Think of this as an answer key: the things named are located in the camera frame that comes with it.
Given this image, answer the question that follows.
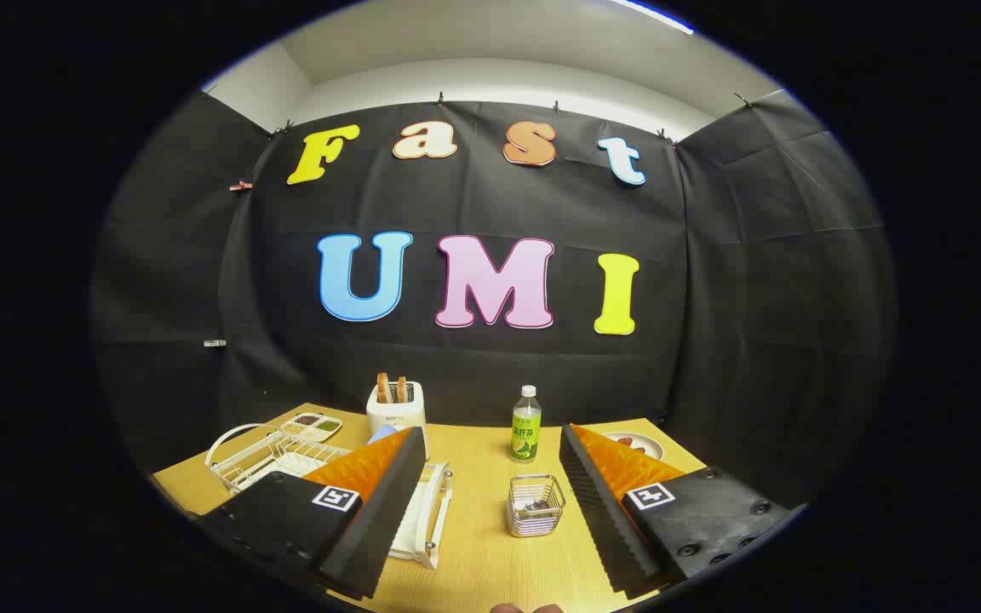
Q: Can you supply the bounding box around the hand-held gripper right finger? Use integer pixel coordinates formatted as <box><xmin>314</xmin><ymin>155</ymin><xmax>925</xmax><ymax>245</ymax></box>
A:
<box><xmin>559</xmin><ymin>423</ymin><xmax>791</xmax><ymax>599</ymax></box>

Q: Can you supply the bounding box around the white divided sauce tray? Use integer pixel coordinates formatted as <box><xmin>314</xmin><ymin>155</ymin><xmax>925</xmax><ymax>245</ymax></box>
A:
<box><xmin>279</xmin><ymin>412</ymin><xmax>343</xmax><ymax>444</ymax></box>

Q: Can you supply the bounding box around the metal wire basket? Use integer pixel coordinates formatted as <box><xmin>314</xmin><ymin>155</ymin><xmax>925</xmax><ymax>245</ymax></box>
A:
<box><xmin>507</xmin><ymin>474</ymin><xmax>567</xmax><ymax>538</ymax></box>

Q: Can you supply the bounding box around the white plate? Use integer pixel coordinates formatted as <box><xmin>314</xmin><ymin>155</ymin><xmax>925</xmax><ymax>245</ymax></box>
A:
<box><xmin>601</xmin><ymin>432</ymin><xmax>664</xmax><ymax>462</ymax></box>

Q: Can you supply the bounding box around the white wire dish rack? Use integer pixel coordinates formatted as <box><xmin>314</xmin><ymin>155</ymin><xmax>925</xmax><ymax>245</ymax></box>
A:
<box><xmin>205</xmin><ymin>423</ymin><xmax>455</xmax><ymax>570</ymax></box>

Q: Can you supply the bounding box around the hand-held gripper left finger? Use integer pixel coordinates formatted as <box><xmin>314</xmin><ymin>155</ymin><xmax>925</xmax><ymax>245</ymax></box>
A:
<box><xmin>197</xmin><ymin>426</ymin><xmax>428</xmax><ymax>601</ymax></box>

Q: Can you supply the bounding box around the white toaster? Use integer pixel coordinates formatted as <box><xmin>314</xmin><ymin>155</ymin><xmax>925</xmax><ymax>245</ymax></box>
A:
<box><xmin>366</xmin><ymin>381</ymin><xmax>430</xmax><ymax>461</ymax></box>

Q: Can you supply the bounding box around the green label drink bottle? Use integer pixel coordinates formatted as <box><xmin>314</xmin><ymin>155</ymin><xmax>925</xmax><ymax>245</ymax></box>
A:
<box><xmin>511</xmin><ymin>385</ymin><xmax>542</xmax><ymax>463</ymax></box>

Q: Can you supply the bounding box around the black backdrop cloth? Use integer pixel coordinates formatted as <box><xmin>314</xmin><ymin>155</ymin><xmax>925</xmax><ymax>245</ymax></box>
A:
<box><xmin>90</xmin><ymin>89</ymin><xmax>896</xmax><ymax>512</ymax></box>

